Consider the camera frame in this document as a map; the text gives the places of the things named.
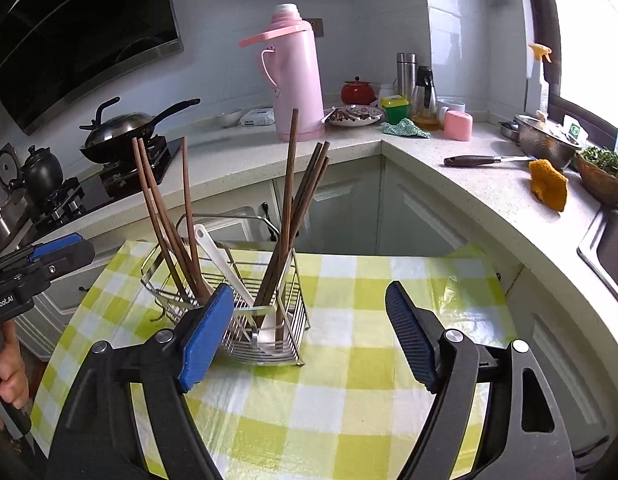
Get patterned plate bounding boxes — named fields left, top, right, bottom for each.
left=323, top=105, right=384, bottom=127

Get green lidded container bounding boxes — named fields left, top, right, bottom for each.
left=380, top=95, right=411, bottom=124

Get orange cleaning cloth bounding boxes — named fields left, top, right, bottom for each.
left=528, top=159, right=569, bottom=213

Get basket of green vegetables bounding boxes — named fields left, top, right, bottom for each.
left=572, top=146, right=618, bottom=206

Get pink cup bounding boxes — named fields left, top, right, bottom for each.
left=443, top=111, right=474, bottom=142

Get bundle of spare chopsticks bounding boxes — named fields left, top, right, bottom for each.
left=325, top=109, right=375, bottom=125

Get pink thermos flask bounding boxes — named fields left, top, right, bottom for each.
left=239, top=3, right=326, bottom=143

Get white ceramic soup spoon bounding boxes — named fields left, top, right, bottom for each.
left=253, top=255, right=292, bottom=350

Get steel kitchen sink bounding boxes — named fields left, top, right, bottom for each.
left=576, top=207, right=618, bottom=307

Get kitchen window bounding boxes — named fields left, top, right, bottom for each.
left=524, top=0, right=618, bottom=127

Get white spray bottle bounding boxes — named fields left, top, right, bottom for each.
left=525, top=43, right=553, bottom=116

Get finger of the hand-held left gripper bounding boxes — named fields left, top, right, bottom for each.
left=36, top=241, right=96, bottom=284
left=26, top=232, right=84, bottom=264

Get grey kitchen appliance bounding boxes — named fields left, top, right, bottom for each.
left=0, top=142, right=21, bottom=196

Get black range hood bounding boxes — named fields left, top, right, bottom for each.
left=0, top=0, right=185, bottom=136

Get black cabinet handle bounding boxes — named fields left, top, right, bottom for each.
left=259, top=201, right=280, bottom=242

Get green and white package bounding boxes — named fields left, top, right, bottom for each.
left=562, top=115, right=588, bottom=145

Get black-handled spatula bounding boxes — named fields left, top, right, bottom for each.
left=443, top=154, right=535, bottom=169

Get black gas stove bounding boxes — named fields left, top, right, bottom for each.
left=19, top=135, right=185, bottom=241

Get white base cabinets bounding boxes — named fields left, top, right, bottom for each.
left=9, top=155, right=618, bottom=480

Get white long-handled spoon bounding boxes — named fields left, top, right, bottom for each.
left=193, top=223, right=257, bottom=307

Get steel colander bowl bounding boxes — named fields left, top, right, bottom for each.
left=514, top=114, right=583, bottom=157

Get person's left hand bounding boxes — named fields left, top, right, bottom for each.
left=0, top=320, right=30, bottom=410

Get white soft packet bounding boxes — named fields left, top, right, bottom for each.
left=240, top=107, right=276, bottom=128

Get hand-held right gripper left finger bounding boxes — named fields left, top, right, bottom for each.
left=49, top=282, right=236, bottom=480

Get steel vacuum bottle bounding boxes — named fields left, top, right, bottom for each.
left=395, top=52, right=418, bottom=103

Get red enamel pot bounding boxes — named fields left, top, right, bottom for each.
left=340, top=77, right=378, bottom=106

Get green dish cloth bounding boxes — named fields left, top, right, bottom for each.
left=380, top=117, right=432, bottom=140

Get black clay pot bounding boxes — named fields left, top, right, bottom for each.
left=21, top=145, right=65, bottom=199

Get dark thin chopstick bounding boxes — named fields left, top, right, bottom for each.
left=264, top=156, right=332, bottom=311

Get steel cooking pot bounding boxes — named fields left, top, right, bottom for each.
left=0, top=195, right=30, bottom=252

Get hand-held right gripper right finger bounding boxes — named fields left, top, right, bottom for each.
left=385, top=281, right=577, bottom=480

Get black wok with lid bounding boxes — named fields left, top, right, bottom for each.
left=79, top=97, right=202, bottom=165

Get glass oil dispenser bottle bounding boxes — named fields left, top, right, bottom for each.
left=411, top=66, right=443, bottom=132

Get metal wire utensil rack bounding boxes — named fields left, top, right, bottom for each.
left=140, top=214, right=311, bottom=367

